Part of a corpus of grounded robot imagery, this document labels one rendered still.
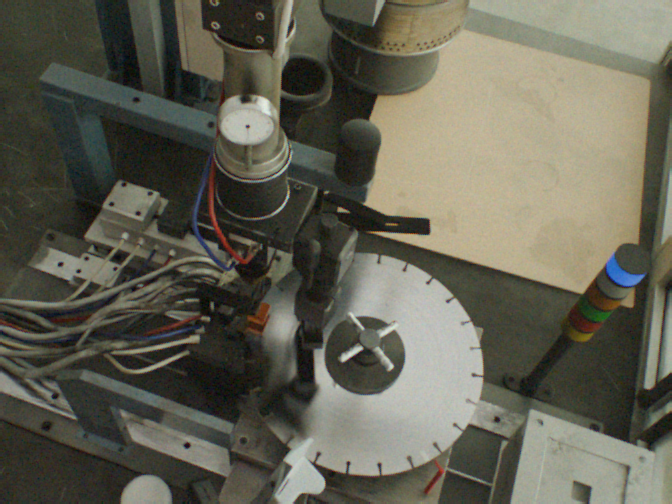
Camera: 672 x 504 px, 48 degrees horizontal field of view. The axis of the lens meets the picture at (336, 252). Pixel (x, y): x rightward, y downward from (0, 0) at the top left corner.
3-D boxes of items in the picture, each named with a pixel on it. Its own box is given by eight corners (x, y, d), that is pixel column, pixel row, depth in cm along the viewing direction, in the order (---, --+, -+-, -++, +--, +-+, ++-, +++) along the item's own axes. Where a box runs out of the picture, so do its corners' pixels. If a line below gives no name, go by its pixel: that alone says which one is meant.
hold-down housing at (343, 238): (344, 307, 94) (364, 214, 76) (326, 337, 91) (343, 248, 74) (305, 287, 94) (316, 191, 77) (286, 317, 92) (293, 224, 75)
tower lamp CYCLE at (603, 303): (622, 287, 100) (631, 276, 97) (617, 315, 97) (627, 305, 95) (588, 276, 100) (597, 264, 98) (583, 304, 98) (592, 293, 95)
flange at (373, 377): (329, 396, 100) (331, 389, 98) (320, 321, 106) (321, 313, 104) (410, 389, 102) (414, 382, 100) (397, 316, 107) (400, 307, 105)
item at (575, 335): (594, 320, 108) (602, 310, 105) (589, 347, 105) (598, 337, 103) (563, 309, 108) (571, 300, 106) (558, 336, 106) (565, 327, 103)
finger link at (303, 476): (342, 459, 96) (303, 523, 92) (303, 434, 97) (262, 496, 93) (344, 452, 93) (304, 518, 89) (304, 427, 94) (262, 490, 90)
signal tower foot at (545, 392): (555, 386, 126) (560, 380, 124) (551, 405, 124) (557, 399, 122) (505, 369, 127) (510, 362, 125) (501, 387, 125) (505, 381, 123)
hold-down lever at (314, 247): (350, 220, 77) (327, 206, 77) (324, 260, 73) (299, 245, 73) (327, 262, 83) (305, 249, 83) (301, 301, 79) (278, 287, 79)
